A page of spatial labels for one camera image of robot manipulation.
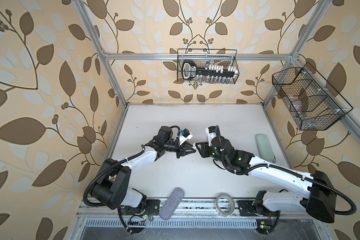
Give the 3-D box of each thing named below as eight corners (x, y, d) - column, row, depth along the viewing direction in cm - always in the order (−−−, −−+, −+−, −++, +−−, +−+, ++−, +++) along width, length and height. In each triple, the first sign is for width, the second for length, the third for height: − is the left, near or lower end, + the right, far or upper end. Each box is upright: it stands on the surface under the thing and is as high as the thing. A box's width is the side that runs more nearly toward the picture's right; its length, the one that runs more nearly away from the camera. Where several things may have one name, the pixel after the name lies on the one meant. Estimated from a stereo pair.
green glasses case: (260, 161, 92) (262, 159, 90) (254, 135, 104) (256, 133, 102) (274, 162, 92) (276, 160, 89) (266, 136, 104) (268, 134, 101)
